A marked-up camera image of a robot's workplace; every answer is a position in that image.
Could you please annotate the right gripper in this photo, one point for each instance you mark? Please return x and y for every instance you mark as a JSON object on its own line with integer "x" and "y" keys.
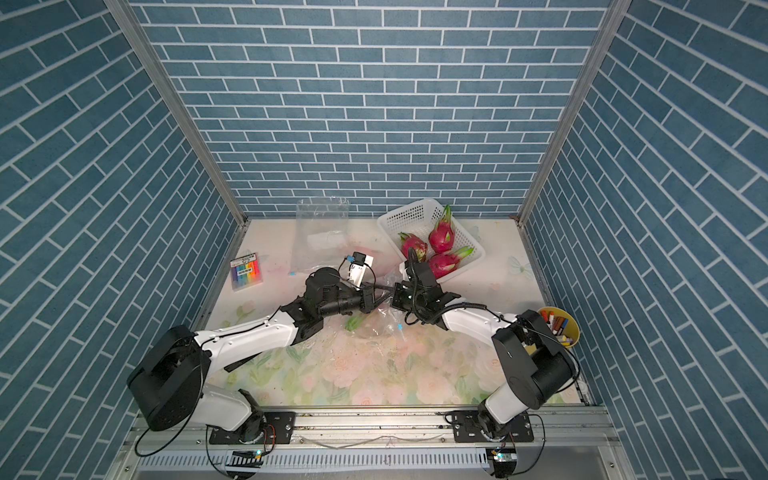
{"x": 398, "y": 291}

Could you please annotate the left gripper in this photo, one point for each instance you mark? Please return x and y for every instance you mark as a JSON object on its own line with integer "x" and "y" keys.
{"x": 365, "y": 296}

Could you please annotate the zip-top bag with label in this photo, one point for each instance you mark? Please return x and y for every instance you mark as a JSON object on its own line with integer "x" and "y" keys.
{"x": 322, "y": 235}

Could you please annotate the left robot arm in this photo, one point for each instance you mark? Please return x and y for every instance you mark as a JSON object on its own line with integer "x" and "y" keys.
{"x": 170, "y": 384}

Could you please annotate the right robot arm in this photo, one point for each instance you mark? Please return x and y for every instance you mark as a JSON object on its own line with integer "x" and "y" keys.
{"x": 534, "y": 362}

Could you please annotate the white plastic basket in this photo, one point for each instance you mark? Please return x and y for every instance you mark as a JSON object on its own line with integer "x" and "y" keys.
{"x": 419, "y": 218}

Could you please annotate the rainbow colour card pack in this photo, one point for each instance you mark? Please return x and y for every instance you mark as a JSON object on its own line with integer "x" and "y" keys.
{"x": 245, "y": 272}

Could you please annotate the yellow cup of markers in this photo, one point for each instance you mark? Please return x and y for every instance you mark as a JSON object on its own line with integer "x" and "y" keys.
{"x": 562, "y": 324}

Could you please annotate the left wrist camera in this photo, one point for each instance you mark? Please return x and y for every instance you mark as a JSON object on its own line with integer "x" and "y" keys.
{"x": 359, "y": 265}

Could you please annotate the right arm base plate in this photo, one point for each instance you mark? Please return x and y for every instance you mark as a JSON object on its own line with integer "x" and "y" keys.
{"x": 472, "y": 426}

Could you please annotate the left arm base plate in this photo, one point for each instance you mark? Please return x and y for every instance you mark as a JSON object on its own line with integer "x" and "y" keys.
{"x": 264, "y": 427}

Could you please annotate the aluminium front rail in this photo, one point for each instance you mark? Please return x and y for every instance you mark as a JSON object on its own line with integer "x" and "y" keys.
{"x": 433, "y": 442}

